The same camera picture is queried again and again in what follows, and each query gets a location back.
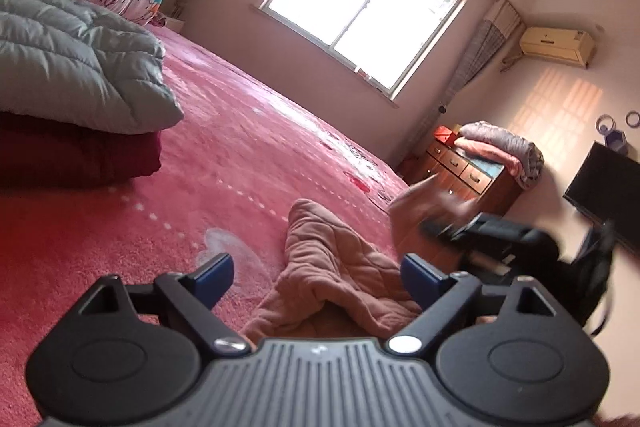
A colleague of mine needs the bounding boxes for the bright window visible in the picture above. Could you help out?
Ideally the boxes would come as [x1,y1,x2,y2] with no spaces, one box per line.
[259,0,465,100]

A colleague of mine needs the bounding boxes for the grey checked curtain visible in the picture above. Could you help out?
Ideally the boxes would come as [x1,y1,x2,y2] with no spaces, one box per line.
[406,0,522,152]

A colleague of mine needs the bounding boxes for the folded blankets on cabinet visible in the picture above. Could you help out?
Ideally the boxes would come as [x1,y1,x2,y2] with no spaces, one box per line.
[454,121,544,191]

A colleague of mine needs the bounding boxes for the brown wooden cabinet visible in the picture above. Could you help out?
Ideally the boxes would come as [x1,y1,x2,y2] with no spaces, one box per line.
[397,139,523,216]

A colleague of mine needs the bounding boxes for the pink heart-print bed blanket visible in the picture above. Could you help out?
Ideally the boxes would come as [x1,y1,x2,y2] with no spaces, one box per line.
[0,24,411,427]

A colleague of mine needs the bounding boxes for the purple ring wall decorations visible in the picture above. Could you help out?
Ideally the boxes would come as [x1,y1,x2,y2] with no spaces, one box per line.
[596,110,640,156]

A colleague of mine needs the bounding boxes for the wall-mounted black television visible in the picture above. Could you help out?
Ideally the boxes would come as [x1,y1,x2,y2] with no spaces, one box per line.
[563,142,640,254]

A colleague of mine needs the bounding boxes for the pink quilted garment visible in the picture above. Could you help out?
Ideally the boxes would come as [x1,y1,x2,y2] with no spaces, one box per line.
[238,175,482,348]

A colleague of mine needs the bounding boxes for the beige wall air conditioner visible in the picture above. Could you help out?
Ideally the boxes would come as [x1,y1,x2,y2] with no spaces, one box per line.
[520,27,596,68]

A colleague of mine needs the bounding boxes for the red box on cabinet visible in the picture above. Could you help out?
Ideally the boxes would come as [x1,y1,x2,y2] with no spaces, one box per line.
[433,126,460,147]

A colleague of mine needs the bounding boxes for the light grey puffer jacket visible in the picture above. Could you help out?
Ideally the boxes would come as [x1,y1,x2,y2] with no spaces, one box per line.
[1,0,183,134]

